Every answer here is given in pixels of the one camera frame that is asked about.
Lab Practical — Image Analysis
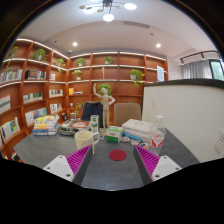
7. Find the dark magazine stack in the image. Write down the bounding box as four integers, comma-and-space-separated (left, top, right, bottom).
59, 120, 89, 136

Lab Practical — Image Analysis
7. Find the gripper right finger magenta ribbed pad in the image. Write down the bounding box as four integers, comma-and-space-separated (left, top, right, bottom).
133, 146, 181, 185

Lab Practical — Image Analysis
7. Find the wooden artist mannequin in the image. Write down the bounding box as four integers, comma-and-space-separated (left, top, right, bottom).
93, 85, 115, 135

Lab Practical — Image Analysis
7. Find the dark blue office chair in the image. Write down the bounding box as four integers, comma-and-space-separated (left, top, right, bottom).
81, 102, 103, 127

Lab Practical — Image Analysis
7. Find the green and white box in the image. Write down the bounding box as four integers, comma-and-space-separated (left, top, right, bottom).
106, 126, 122, 143

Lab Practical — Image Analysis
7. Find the beige upholstered chair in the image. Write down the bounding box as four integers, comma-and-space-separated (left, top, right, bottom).
113, 103, 141, 126

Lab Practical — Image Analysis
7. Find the potted plant on shelf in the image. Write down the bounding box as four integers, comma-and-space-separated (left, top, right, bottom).
130, 69, 145, 87

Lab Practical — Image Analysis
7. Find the cream ceramic mug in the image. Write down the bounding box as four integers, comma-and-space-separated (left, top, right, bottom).
74, 131, 100, 151

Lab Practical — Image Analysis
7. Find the grey window curtain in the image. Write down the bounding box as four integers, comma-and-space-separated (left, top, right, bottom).
182, 60, 212, 79

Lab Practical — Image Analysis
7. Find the clear plastic water bottle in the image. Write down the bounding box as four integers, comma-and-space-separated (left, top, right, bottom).
149, 115, 166, 155

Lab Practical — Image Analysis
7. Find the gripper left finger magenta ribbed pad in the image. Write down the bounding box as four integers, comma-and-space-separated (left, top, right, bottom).
44, 145, 93, 185

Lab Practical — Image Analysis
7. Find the ceiling chandelier lamp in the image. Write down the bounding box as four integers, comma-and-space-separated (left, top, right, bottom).
80, 0, 137, 22

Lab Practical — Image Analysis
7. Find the potted plant behind mannequin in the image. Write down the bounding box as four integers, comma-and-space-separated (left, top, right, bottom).
98, 83, 112, 96

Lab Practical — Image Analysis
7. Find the wooden wall bookshelf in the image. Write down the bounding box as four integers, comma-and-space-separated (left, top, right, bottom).
0, 38, 167, 159

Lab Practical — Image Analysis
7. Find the white partition counter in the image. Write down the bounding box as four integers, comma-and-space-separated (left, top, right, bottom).
142, 79, 224, 162

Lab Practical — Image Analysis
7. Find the round red coaster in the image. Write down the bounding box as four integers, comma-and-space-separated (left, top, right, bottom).
109, 149, 127, 161

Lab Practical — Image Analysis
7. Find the small green white carton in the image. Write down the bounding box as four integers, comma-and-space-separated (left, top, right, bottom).
90, 115, 99, 133

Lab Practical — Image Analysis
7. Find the colourful book stack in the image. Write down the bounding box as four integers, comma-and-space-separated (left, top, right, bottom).
32, 115, 59, 136

